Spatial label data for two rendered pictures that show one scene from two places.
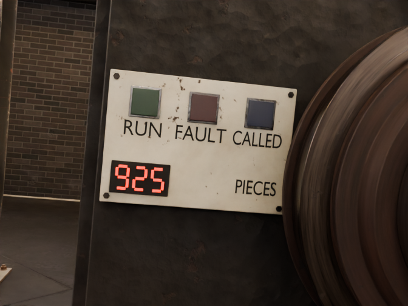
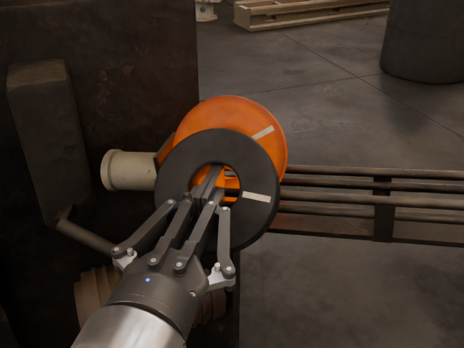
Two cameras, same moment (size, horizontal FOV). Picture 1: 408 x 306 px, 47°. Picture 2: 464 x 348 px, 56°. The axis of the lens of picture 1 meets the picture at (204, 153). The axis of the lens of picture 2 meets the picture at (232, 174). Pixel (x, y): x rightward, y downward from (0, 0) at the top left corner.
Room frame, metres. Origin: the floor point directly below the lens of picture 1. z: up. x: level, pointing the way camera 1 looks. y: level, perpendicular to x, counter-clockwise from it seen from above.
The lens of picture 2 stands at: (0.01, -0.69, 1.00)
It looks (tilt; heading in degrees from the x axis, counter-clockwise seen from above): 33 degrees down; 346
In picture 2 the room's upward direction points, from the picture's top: straight up
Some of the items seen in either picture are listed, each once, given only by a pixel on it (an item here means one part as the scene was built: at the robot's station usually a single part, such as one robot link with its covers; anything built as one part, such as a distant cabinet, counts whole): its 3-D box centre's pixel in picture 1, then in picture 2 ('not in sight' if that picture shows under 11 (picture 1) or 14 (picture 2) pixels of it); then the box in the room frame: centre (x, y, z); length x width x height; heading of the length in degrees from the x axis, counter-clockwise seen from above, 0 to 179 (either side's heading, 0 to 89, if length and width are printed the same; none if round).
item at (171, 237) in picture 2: not in sight; (173, 239); (0.36, -0.72, 0.69); 0.11 x 0.01 x 0.04; 154
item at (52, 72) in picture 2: not in sight; (55, 145); (0.63, -0.57, 0.68); 0.11 x 0.08 x 0.24; 7
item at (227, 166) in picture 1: (199, 144); not in sight; (0.66, 0.01, 1.15); 0.26 x 0.02 x 0.18; 97
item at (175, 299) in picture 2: not in sight; (161, 291); (0.30, -0.70, 0.69); 0.09 x 0.08 x 0.07; 152
